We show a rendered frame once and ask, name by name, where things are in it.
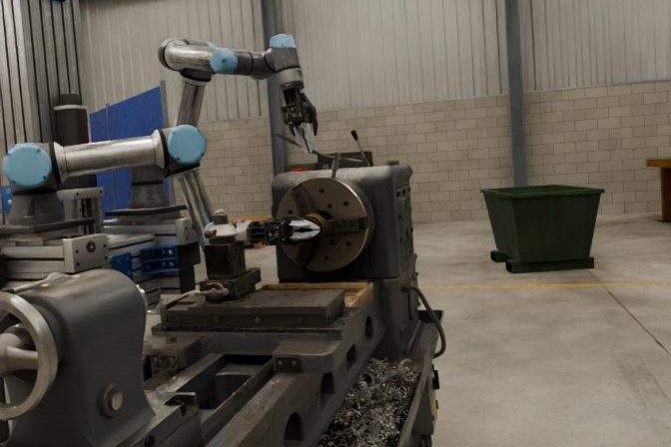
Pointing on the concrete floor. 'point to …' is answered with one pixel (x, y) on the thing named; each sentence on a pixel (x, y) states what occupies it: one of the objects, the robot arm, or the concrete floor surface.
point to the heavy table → (664, 186)
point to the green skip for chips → (543, 226)
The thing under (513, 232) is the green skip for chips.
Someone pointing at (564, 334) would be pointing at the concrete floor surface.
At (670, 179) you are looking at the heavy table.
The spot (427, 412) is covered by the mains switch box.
